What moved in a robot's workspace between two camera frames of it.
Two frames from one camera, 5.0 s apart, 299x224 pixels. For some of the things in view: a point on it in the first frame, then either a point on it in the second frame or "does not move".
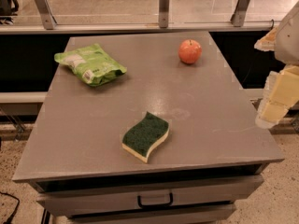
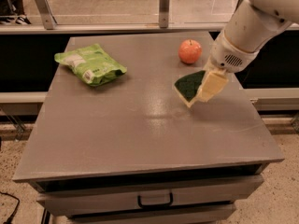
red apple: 190,51 does not move
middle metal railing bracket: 163,7 does not move
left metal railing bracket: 45,7 does not move
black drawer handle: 156,205 does not move
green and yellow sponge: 138,140 -> 189,85
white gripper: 289,37 -> 228,56
